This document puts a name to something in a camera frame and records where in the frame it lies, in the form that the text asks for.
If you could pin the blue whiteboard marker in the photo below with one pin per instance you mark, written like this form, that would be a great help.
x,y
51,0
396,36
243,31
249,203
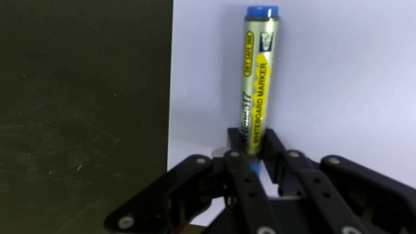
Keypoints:
x,y
260,35

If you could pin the light blue paper sheet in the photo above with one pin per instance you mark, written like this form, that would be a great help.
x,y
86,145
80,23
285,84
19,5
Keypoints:
x,y
343,79

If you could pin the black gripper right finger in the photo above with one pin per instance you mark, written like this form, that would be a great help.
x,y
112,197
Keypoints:
x,y
334,195

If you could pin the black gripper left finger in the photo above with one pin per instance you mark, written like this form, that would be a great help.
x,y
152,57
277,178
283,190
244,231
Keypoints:
x,y
174,199

